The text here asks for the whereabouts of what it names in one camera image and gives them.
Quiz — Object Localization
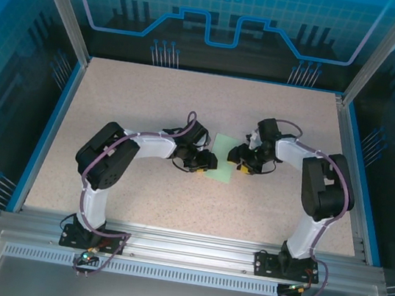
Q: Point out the light green paper sheet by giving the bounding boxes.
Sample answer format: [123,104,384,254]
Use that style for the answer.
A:
[202,130,240,185]

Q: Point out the blue table edge strip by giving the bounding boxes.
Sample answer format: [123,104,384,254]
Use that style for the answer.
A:
[5,54,88,220]
[324,102,395,268]

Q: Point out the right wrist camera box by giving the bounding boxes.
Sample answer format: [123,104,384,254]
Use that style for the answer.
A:
[244,124,266,151]

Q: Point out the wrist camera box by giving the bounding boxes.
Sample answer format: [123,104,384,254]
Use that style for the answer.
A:
[244,124,266,151]
[196,133,212,154]

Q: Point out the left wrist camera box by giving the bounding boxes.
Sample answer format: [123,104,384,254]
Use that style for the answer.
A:
[196,133,212,154]

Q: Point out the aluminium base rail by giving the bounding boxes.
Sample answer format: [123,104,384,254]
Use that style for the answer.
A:
[0,202,390,296]

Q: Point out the aluminium table side rail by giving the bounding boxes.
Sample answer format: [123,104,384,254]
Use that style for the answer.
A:
[311,94,391,264]

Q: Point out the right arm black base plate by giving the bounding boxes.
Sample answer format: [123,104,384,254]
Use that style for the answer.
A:
[252,248,323,286]

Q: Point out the slotted grey cable duct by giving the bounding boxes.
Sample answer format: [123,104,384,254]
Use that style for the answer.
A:
[2,242,284,296]

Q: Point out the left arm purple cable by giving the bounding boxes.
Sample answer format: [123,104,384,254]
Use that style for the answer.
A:
[66,96,152,283]

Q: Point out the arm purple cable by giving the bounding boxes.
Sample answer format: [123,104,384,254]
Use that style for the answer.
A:
[66,96,152,283]
[249,117,360,296]

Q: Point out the right arm cable connector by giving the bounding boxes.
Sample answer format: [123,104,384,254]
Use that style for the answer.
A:
[285,280,312,296]

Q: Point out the arm cable connector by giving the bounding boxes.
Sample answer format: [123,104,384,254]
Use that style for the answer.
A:
[285,280,312,296]
[78,245,100,264]

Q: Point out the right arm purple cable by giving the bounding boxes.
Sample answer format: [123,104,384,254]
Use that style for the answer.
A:
[249,117,360,296]

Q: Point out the left arm cable connector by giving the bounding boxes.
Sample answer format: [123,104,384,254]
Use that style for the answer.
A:
[78,245,100,264]

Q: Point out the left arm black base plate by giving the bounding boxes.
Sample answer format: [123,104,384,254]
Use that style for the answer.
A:
[58,222,129,257]

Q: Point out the aluminium frame post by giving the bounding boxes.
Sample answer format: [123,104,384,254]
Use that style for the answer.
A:
[13,0,101,68]
[339,0,395,113]

